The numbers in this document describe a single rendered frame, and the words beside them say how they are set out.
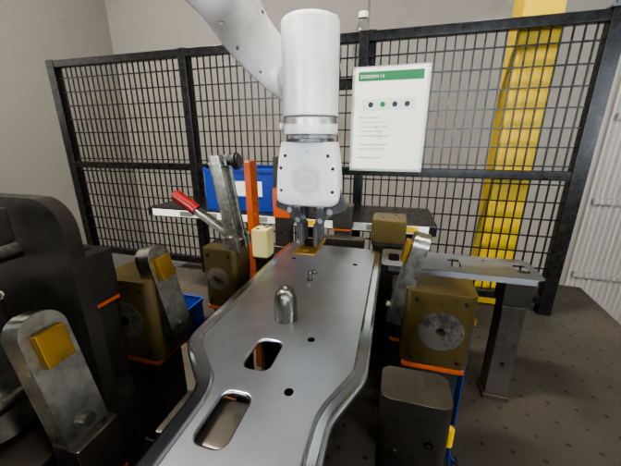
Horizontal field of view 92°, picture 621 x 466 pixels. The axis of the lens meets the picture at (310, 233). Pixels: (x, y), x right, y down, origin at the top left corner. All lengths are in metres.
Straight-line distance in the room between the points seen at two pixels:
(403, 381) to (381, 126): 0.80
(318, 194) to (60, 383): 0.36
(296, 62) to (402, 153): 0.62
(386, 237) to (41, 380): 0.63
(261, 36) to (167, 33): 2.51
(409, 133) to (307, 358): 0.79
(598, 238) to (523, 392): 1.65
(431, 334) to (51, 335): 0.42
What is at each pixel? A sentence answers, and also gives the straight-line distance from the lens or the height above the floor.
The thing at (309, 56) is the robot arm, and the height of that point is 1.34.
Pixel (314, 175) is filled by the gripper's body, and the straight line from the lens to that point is 0.46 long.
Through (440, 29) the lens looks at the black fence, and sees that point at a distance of 1.06.
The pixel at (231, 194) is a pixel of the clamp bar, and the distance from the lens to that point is 0.56.
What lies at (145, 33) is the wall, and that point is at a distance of 3.20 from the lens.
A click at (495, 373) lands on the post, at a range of 0.80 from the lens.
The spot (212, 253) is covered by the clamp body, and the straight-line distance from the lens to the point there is 0.57.
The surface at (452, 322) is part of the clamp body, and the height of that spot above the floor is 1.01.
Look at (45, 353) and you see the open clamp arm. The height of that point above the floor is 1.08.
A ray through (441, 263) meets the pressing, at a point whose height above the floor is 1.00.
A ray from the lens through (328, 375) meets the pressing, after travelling 0.35.
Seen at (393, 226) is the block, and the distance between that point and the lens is 0.73.
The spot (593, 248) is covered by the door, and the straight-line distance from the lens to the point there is 2.43.
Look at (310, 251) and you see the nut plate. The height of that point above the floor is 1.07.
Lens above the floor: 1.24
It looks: 17 degrees down
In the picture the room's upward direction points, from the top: straight up
